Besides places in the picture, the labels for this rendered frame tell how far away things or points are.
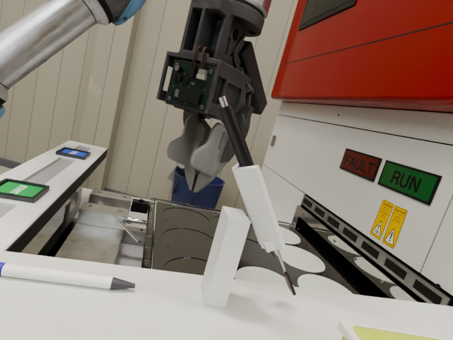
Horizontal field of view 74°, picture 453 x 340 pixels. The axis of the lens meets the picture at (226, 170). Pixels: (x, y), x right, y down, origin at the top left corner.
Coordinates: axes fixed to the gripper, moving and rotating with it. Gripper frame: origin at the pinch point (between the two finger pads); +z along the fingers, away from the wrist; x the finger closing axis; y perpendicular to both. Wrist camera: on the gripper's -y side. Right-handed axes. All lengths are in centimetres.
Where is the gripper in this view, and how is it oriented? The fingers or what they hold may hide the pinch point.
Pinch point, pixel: (199, 181)
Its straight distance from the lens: 38.9
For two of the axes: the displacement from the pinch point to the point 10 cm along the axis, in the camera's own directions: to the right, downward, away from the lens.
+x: 8.2, 3.1, -4.8
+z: -2.7, 9.5, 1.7
